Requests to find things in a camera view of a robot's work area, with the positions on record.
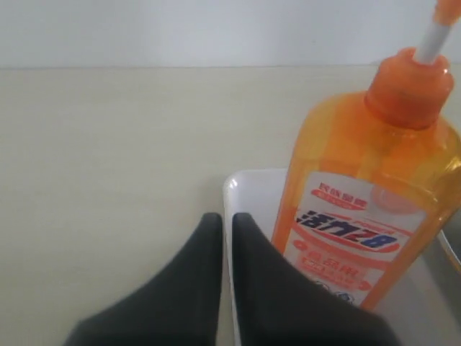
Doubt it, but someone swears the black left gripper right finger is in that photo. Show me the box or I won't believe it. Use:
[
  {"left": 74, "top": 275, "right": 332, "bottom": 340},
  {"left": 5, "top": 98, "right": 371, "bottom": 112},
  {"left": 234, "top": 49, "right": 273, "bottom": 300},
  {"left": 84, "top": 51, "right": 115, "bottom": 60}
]
[{"left": 232, "top": 213, "right": 398, "bottom": 345}]

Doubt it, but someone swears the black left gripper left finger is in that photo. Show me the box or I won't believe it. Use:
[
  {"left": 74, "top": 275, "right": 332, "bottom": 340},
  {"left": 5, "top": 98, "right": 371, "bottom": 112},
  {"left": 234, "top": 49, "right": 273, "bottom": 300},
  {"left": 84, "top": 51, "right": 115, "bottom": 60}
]
[{"left": 65, "top": 213, "right": 223, "bottom": 345}]

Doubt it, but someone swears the orange dish soap pump bottle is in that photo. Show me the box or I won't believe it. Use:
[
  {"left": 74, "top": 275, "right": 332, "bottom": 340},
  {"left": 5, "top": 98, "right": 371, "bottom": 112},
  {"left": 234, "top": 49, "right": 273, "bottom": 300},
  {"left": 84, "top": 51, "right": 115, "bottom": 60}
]
[{"left": 272, "top": 1, "right": 460, "bottom": 309}]

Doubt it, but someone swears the white rectangular plastic tray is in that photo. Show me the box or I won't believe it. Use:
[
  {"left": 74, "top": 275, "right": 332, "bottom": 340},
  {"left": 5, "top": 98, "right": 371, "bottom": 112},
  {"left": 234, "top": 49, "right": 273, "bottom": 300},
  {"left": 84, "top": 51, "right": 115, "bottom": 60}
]
[{"left": 223, "top": 169, "right": 460, "bottom": 345}]

